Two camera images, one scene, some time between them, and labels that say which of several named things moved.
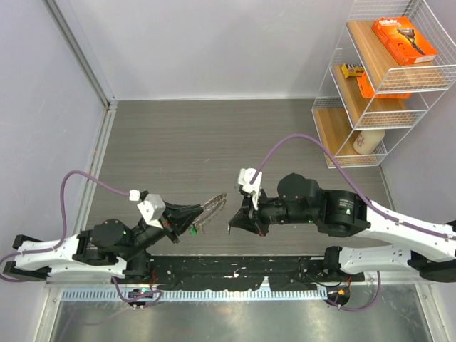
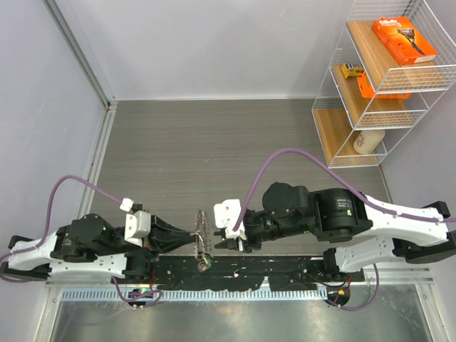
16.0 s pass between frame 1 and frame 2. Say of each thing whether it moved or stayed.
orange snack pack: stayed
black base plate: stayed
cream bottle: stayed
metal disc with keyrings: moved
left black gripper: moved
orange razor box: stayed
